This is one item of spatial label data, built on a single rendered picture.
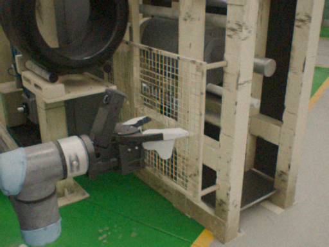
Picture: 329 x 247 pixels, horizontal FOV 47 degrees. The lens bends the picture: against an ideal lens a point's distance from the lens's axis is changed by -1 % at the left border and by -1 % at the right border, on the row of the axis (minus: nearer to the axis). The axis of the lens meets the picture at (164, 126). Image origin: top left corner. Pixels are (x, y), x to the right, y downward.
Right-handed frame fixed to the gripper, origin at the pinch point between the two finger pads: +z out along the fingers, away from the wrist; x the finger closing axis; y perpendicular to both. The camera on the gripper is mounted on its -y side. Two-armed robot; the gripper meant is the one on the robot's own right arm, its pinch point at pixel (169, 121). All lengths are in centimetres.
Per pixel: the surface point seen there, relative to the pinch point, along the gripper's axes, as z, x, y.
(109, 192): 42, -149, 87
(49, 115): 12, -149, 28
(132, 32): 67, -142, -13
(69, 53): 23, -132, -6
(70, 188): 19, -156, 80
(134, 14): 68, -140, -24
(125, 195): 49, -140, 88
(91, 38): 36, -132, -13
